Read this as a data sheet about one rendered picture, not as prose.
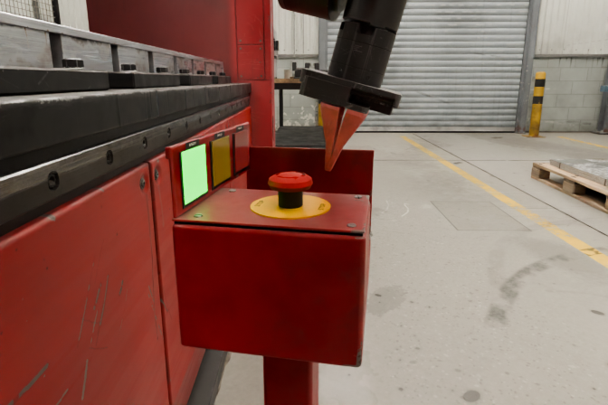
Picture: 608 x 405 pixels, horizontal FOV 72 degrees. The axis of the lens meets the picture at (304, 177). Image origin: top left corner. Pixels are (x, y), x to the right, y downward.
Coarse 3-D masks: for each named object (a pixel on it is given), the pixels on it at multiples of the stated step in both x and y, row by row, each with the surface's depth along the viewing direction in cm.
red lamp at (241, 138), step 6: (240, 132) 48; (246, 132) 50; (234, 138) 46; (240, 138) 48; (246, 138) 50; (234, 144) 46; (240, 144) 48; (246, 144) 50; (234, 150) 47; (240, 150) 48; (246, 150) 50; (234, 156) 47; (240, 156) 48; (246, 156) 50; (240, 162) 48; (246, 162) 51; (240, 168) 48
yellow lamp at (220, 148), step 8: (216, 144) 41; (224, 144) 43; (216, 152) 41; (224, 152) 43; (216, 160) 41; (224, 160) 44; (216, 168) 42; (224, 168) 44; (216, 176) 42; (224, 176) 44; (216, 184) 42
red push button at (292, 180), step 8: (272, 176) 37; (280, 176) 36; (288, 176) 36; (296, 176) 36; (304, 176) 36; (272, 184) 36; (280, 184) 35; (288, 184) 35; (296, 184) 35; (304, 184) 36; (280, 192) 37; (288, 192) 35; (296, 192) 36; (280, 200) 37; (288, 200) 36; (296, 200) 36; (288, 208) 36
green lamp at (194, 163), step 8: (184, 152) 35; (192, 152) 36; (200, 152) 38; (184, 160) 35; (192, 160) 36; (200, 160) 38; (184, 168) 35; (192, 168) 36; (200, 168) 38; (184, 176) 35; (192, 176) 36; (200, 176) 38; (184, 184) 35; (192, 184) 36; (200, 184) 38; (184, 192) 35; (192, 192) 36; (200, 192) 38; (192, 200) 36
